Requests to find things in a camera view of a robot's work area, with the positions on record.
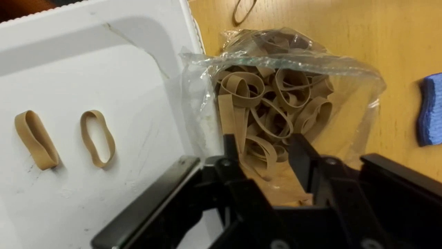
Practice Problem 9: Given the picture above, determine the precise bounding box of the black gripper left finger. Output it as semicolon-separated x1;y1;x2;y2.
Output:
212;133;279;218

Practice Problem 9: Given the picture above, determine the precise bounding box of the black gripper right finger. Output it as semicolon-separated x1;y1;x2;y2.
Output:
286;133;366;218

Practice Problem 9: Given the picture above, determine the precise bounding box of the tan rubber band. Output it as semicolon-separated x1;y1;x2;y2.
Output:
79;109;118;170
231;0;260;27
13;109;62;171

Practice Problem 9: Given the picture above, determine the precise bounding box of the white plastic basket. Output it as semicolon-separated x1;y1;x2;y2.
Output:
0;0;223;249

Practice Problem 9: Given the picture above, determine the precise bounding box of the blue sponge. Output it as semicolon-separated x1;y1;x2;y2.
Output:
416;72;442;148

